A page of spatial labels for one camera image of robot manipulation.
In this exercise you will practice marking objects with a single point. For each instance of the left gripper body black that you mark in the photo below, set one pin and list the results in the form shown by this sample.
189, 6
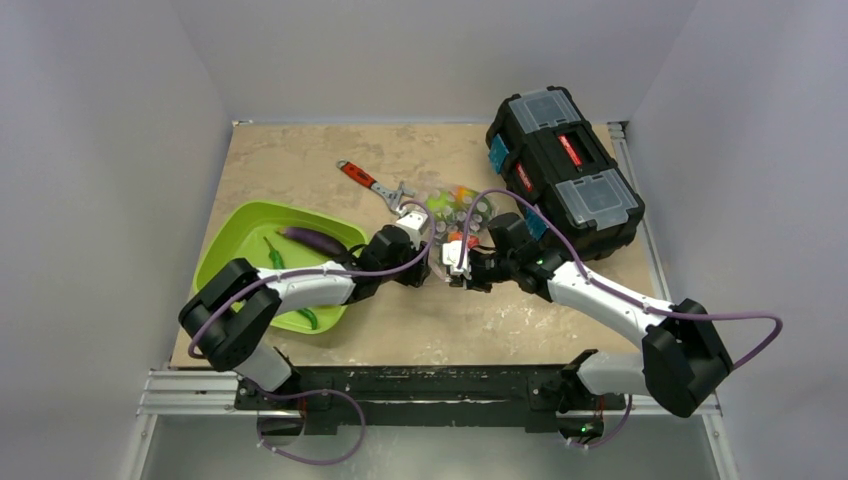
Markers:
409, 275

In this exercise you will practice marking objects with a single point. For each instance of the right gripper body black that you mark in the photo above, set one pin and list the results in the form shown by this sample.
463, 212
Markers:
476, 269

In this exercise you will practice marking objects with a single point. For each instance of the clear zip top bag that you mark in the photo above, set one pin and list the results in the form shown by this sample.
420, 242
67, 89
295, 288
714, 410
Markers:
479, 217

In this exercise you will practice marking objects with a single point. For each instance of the purple fake eggplant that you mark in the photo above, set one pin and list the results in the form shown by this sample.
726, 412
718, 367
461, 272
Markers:
314, 240

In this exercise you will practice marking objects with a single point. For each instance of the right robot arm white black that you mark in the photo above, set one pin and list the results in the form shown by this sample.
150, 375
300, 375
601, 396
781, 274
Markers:
680, 360

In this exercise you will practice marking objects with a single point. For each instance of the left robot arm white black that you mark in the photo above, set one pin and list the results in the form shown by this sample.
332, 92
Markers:
227, 318

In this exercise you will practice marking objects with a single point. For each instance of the red fake fruit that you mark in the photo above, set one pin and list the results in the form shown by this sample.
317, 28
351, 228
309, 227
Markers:
458, 236

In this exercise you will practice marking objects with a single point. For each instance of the black plastic toolbox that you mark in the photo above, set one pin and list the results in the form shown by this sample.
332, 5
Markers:
547, 152

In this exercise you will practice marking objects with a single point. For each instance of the green plastic tray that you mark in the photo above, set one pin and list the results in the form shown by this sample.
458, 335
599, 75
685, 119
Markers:
253, 228

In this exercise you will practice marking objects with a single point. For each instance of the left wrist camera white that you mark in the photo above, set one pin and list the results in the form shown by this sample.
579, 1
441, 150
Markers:
415, 221

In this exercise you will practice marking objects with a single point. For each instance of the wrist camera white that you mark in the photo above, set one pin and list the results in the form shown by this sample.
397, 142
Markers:
415, 221
455, 262

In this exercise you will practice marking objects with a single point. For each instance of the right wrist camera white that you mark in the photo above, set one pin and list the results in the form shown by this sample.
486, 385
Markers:
455, 262

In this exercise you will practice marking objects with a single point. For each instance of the red handled adjustable wrench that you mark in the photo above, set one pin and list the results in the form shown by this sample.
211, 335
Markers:
393, 198

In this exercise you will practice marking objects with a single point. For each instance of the black mounting base rail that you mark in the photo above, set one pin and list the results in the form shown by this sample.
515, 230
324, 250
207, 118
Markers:
535, 398

